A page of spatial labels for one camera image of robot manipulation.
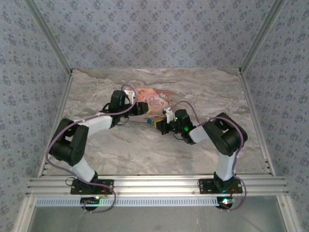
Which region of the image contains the aluminium table side rail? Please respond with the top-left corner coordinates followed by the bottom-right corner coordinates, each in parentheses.
top-left (239, 70), bottom-right (276, 176)
top-left (37, 71), bottom-right (74, 177)

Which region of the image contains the controller board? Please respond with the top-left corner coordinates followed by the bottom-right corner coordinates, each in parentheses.
top-left (216, 197), bottom-right (236, 209)
top-left (80, 197), bottom-right (101, 205)

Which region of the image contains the aluminium frame leg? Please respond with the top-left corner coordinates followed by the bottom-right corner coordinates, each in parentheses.
top-left (276, 195), bottom-right (302, 232)
top-left (12, 195), bottom-right (37, 232)

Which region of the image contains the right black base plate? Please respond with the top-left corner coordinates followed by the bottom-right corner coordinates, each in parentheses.
top-left (198, 178), bottom-right (243, 194)

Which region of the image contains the aluminium cross rail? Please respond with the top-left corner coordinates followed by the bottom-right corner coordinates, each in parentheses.
top-left (26, 175), bottom-right (290, 197)

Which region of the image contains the pink picture book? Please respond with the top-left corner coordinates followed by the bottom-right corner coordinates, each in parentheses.
top-left (134, 87), bottom-right (175, 116)

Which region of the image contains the aluminium corner post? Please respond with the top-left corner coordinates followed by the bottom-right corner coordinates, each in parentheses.
top-left (25, 0), bottom-right (74, 74)
top-left (239, 0), bottom-right (288, 74)

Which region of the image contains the left controller board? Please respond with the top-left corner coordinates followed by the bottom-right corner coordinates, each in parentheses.
top-left (80, 197), bottom-right (101, 205)

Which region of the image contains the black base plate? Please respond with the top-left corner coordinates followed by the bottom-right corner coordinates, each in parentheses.
top-left (70, 178), bottom-right (115, 195)
top-left (198, 178), bottom-right (243, 194)

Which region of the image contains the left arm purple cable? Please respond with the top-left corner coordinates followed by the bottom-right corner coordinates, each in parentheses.
top-left (45, 84), bottom-right (139, 215)

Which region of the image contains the right controller board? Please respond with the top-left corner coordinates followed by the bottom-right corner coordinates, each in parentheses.
top-left (216, 197), bottom-right (236, 209)

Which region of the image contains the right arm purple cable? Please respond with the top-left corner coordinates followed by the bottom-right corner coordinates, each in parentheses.
top-left (169, 101), bottom-right (248, 214)

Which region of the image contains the white slotted cable duct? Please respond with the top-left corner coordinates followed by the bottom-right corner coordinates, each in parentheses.
top-left (36, 196), bottom-right (221, 208)

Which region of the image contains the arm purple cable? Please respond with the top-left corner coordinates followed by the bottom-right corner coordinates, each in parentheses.
top-left (169, 101), bottom-right (248, 214)
top-left (45, 84), bottom-right (139, 215)

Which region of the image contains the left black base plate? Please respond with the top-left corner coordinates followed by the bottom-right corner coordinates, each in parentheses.
top-left (70, 178), bottom-right (115, 195)

